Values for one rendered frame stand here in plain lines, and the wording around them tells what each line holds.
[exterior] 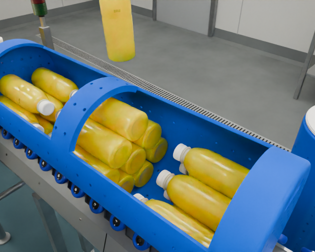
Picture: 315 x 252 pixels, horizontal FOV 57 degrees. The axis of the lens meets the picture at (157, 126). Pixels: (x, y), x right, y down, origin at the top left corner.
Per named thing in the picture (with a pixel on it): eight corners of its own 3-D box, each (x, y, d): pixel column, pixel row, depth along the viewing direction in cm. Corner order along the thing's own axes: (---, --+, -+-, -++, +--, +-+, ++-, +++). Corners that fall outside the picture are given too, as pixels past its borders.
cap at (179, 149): (178, 162, 64) (171, 158, 65) (185, 163, 68) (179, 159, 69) (185, 146, 64) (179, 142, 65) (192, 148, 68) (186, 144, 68)
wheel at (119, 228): (126, 218, 66) (131, 217, 68) (112, 207, 69) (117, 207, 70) (118, 235, 67) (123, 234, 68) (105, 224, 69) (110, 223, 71)
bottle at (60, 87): (39, 91, 98) (73, 111, 88) (26, 77, 92) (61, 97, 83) (54, 77, 100) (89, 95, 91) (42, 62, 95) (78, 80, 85)
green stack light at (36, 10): (38, 16, 132) (35, 5, 129) (31, 13, 135) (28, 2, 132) (50, 13, 136) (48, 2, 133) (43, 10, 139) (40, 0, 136)
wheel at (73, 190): (84, 186, 74) (89, 185, 76) (73, 177, 76) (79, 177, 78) (77, 201, 74) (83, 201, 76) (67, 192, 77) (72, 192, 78)
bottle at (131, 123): (151, 111, 67) (98, 86, 77) (131, 112, 61) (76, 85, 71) (143, 139, 69) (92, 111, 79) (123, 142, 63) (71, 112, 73)
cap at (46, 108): (50, 98, 80) (54, 100, 79) (50, 111, 82) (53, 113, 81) (37, 100, 77) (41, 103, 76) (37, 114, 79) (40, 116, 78)
